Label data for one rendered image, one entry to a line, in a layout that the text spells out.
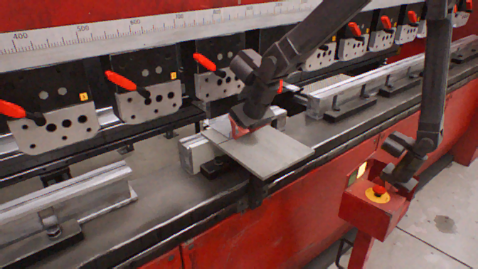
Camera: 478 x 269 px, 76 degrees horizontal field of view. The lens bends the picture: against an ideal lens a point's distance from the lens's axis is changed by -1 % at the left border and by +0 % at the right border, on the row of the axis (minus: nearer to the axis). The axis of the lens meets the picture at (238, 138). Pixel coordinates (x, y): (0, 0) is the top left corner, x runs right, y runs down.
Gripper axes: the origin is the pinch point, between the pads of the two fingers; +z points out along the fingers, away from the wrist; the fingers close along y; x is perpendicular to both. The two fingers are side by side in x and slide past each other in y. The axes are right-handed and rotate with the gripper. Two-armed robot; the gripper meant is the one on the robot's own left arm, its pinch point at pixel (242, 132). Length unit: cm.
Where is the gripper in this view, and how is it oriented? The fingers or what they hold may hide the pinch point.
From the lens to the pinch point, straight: 84.9
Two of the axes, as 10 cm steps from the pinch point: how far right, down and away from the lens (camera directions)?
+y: -7.7, 3.1, -5.5
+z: -2.9, 5.9, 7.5
